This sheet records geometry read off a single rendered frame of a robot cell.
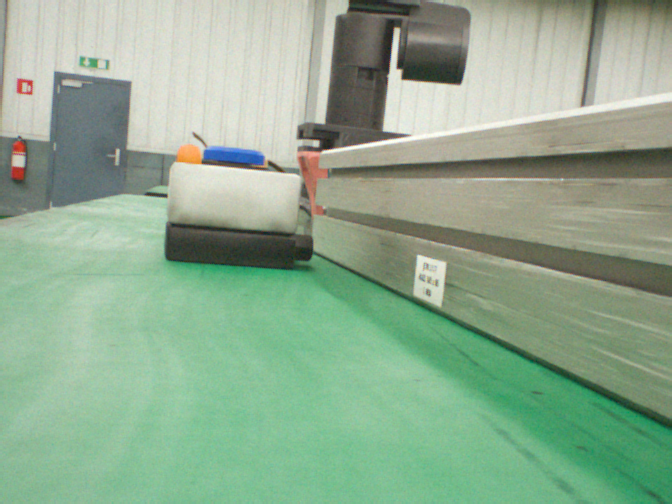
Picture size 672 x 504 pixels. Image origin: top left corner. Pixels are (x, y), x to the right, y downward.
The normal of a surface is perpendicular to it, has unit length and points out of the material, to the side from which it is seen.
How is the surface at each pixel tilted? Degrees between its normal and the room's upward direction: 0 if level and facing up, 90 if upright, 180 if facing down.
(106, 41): 90
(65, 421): 0
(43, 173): 90
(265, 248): 90
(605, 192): 90
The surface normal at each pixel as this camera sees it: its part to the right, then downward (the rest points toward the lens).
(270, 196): 0.21, 0.09
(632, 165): -0.97, -0.08
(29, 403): 0.10, -0.99
